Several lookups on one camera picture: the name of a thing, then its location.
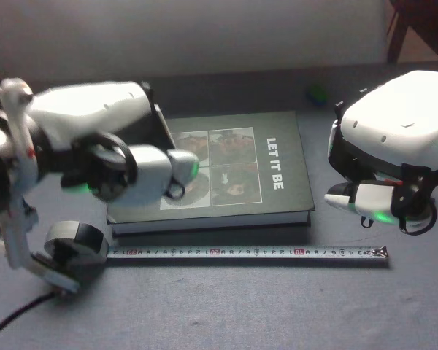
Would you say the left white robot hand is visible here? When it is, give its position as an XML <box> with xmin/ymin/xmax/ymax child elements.
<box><xmin>25</xmin><ymin>79</ymin><xmax>201</xmax><ymax>207</ymax></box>

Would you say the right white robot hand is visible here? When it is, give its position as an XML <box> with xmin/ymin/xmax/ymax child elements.
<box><xmin>323</xmin><ymin>69</ymin><xmax>438</xmax><ymax>234</ymax></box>

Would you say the grey black tape measure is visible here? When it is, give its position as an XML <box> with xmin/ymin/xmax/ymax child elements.
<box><xmin>43</xmin><ymin>219</ymin><xmax>391</xmax><ymax>269</ymax></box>

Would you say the black Let It Be album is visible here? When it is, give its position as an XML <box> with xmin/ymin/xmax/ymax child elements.
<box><xmin>105</xmin><ymin>111</ymin><xmax>315</xmax><ymax>238</ymax></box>

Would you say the brown wooden chair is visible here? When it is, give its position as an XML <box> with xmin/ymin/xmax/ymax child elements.
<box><xmin>385</xmin><ymin>0</ymin><xmax>438</xmax><ymax>65</ymax></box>

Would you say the small green blue block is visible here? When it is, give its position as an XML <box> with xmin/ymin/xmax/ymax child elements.
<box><xmin>305</xmin><ymin>83</ymin><xmax>330</xmax><ymax>109</ymax></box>

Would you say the grey table cloth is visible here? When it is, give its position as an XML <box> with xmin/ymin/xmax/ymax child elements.
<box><xmin>0</xmin><ymin>60</ymin><xmax>438</xmax><ymax>350</ymax></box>

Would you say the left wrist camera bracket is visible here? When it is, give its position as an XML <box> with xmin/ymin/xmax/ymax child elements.
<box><xmin>0</xmin><ymin>77</ymin><xmax>82</xmax><ymax>297</ymax></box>

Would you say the thin black camera cable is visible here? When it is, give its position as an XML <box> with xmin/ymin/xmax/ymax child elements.
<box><xmin>0</xmin><ymin>291</ymin><xmax>58</xmax><ymax>342</ymax></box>

